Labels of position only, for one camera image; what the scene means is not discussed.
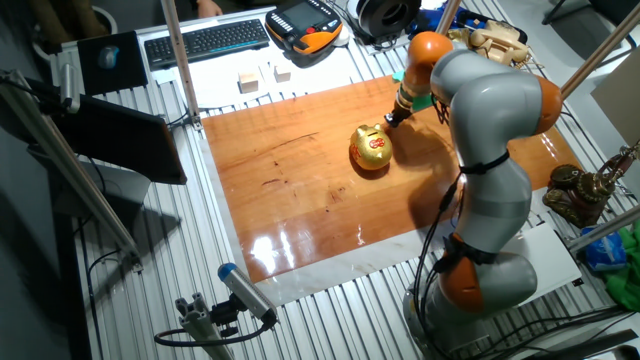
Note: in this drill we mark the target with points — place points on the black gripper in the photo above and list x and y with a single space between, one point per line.
401 116

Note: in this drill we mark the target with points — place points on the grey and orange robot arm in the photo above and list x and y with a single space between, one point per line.
490 105

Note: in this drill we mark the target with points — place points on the white round object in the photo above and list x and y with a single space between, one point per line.
342 36

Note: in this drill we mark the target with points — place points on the person hand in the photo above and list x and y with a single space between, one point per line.
209 9

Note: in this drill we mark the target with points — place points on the golden piggy bank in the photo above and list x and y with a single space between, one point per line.
371 149

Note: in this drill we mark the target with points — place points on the black filament spool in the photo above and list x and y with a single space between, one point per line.
387 17

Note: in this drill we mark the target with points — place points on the gold foil bag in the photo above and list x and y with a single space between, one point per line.
460 37

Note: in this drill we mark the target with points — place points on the blue bag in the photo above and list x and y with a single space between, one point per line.
425 17

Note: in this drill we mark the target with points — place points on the wood grain table mat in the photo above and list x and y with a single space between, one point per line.
300 190

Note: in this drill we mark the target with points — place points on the pale wooden block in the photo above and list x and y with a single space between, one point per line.
248 82
282 73

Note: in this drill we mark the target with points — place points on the black orange teach pendant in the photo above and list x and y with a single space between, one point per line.
305 27

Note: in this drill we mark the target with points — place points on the cream vintage telephone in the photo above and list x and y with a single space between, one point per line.
500 35

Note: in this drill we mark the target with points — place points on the white paper sheets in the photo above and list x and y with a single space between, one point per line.
220 85

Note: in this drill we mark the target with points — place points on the black keyboard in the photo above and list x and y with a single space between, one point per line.
205 42

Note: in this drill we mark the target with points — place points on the white flat panel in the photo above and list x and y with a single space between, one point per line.
550 260

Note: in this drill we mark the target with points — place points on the beige cardboard panel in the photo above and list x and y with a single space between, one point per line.
620 95

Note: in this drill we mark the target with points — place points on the black chair base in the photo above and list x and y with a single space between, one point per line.
600 10

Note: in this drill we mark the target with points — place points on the blue tissue pack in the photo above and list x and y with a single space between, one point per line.
602 250

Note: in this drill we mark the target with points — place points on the black mouse pad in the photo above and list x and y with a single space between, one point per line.
130 70

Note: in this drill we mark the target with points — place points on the black laptop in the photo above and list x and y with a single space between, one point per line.
120 140

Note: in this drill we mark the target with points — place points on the green cloth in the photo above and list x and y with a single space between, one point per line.
625 285

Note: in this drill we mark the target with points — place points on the grey computer mouse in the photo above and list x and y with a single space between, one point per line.
108 56

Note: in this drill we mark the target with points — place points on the white rimmed round bin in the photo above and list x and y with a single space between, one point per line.
114 20

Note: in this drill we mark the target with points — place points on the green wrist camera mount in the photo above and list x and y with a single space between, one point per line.
422 102

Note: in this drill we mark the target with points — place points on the aluminium frame post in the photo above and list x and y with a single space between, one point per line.
447 15
180 60
600 50

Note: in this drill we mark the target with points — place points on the silver camera blue cap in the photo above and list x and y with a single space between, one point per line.
247 295

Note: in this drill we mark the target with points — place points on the aluminium frame beam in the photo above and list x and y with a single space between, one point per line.
605 227
75 170

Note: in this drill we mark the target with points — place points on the aluminium camera bracket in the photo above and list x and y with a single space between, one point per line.
200 325

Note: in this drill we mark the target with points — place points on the small silver camera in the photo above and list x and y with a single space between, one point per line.
70 87

